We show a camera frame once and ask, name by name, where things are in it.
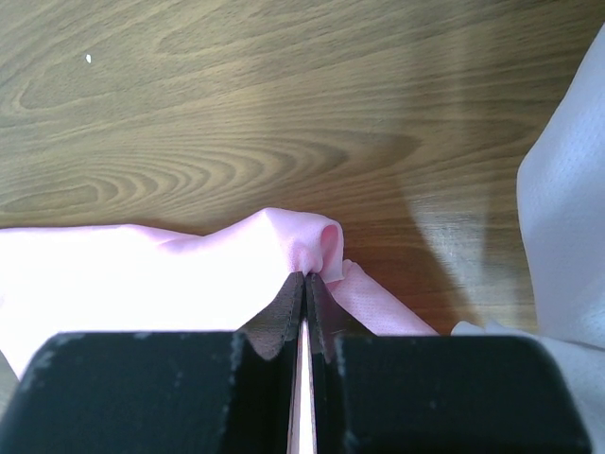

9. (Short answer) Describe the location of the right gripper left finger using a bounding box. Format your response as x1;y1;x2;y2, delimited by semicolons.
9;273;303;453

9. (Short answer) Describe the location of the white t shirt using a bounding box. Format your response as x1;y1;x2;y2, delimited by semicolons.
448;21;605;454

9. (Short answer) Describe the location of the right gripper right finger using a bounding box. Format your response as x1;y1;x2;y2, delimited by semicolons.
305;274;593;453

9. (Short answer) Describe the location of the pink t shirt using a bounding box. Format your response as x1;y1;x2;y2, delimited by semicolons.
1;208;433;384

